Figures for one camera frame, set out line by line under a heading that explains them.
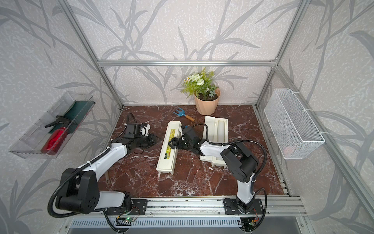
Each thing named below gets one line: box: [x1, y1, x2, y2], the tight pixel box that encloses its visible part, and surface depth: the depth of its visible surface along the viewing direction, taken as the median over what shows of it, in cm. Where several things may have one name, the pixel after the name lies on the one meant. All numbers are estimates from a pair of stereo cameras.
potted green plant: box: [181, 67, 222, 116], surface depth 104 cm
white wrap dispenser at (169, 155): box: [156, 120, 182, 176], surface depth 86 cm
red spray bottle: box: [40, 117, 72, 156], surface depth 61 cm
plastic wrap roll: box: [213, 117, 227, 143], surface depth 101 cm
